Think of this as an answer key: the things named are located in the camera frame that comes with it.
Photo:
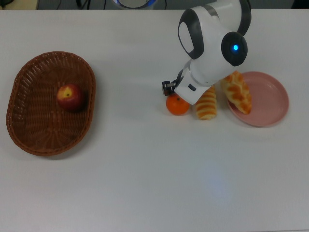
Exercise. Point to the toy orange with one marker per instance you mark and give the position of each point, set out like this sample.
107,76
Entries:
177,107

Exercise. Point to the brown woven basket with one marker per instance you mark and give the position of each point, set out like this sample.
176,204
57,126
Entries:
36,125

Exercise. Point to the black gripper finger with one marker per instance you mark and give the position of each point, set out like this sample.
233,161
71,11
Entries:
169,88

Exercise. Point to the braided toy bread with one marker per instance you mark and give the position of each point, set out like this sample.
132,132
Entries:
237,94

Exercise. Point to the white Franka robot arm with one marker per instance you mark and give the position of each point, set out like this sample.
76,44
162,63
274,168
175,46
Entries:
212,60

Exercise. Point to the pink plate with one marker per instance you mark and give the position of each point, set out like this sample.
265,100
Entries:
268,101

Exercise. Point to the red toy apple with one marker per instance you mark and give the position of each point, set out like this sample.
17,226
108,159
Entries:
68,96

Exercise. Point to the striped toy bread roll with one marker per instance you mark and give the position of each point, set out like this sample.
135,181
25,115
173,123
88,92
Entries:
206,108

